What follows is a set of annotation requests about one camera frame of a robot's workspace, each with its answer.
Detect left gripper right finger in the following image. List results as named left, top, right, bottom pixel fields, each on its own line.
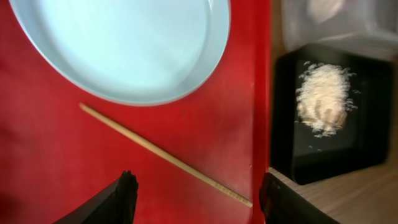
left=259, top=172, right=338, bottom=224

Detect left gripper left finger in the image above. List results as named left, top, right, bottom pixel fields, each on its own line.
left=56, top=170, right=139, bottom=224

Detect wooden chopstick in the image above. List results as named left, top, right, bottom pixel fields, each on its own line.
left=79, top=103, right=253, bottom=208

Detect rice and peanut leftovers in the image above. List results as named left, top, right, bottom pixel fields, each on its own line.
left=295, top=62, right=358, bottom=138

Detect light blue plate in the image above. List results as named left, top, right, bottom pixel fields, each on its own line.
left=10, top=0, right=231, bottom=106

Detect black waste tray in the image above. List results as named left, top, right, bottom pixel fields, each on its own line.
left=270, top=44, right=394, bottom=185

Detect red plastic tray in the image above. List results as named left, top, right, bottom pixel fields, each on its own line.
left=1, top=1, right=271, bottom=223

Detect clear plastic bin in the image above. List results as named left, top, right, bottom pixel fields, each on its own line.
left=281, top=0, right=397, bottom=61

